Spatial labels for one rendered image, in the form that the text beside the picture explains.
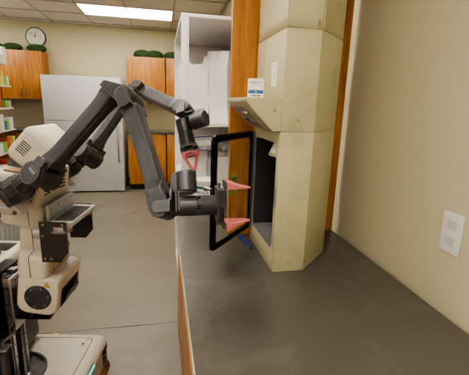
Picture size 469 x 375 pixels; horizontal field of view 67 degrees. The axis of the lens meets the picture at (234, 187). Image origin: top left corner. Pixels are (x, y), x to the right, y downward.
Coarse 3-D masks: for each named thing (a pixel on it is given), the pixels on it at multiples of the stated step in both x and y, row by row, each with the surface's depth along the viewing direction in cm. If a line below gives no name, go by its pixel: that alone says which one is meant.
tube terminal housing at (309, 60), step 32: (288, 32) 103; (320, 32) 105; (288, 64) 105; (320, 64) 108; (288, 96) 108; (320, 96) 112; (256, 128) 138; (288, 128) 110; (320, 128) 116; (288, 160) 112; (320, 160) 121; (288, 192) 115; (320, 192) 126; (288, 224) 118; (320, 224) 131; (288, 256) 120
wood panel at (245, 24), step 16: (240, 0) 133; (256, 0) 134; (352, 0) 141; (240, 16) 135; (256, 16) 136; (352, 16) 143; (240, 32) 136; (256, 32) 137; (240, 48) 137; (256, 48) 138; (240, 64) 139; (256, 64) 140; (240, 80) 140; (240, 96) 141; (336, 112) 151; (240, 128) 144; (336, 128) 153; (336, 144) 154; (336, 160) 156
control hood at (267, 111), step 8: (232, 104) 131; (240, 104) 117; (248, 104) 107; (256, 104) 106; (264, 104) 107; (272, 104) 107; (280, 104) 108; (256, 112) 107; (264, 112) 107; (272, 112) 108; (280, 112) 108; (256, 120) 116; (264, 120) 108; (272, 120) 108; (280, 120) 109; (264, 128) 116; (272, 128) 109; (280, 128) 110
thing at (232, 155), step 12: (228, 144) 123; (240, 144) 131; (228, 156) 124; (240, 156) 133; (228, 168) 125; (240, 168) 134; (240, 180) 135; (228, 192) 127; (240, 192) 137; (228, 204) 129; (240, 204) 138; (228, 216) 130; (240, 216) 140; (216, 228) 123; (216, 240) 124
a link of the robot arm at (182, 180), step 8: (176, 176) 101; (184, 176) 99; (192, 176) 100; (176, 184) 101; (184, 184) 99; (192, 184) 99; (160, 200) 98; (168, 200) 98; (152, 208) 99; (160, 208) 98; (168, 208) 97
